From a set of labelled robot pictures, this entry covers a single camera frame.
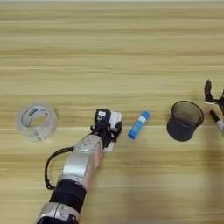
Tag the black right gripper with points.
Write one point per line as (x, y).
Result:
(222, 102)

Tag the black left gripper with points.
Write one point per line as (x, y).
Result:
(106, 134)

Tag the blue glue stick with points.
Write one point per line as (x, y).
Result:
(139, 124)

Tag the black mesh cup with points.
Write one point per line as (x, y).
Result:
(183, 128)

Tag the clear adhesive tape roll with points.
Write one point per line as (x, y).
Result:
(26, 128)

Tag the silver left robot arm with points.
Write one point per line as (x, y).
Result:
(80, 163)

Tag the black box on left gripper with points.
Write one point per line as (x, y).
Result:
(102, 116)

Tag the black marker pen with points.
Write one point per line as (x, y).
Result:
(216, 117)

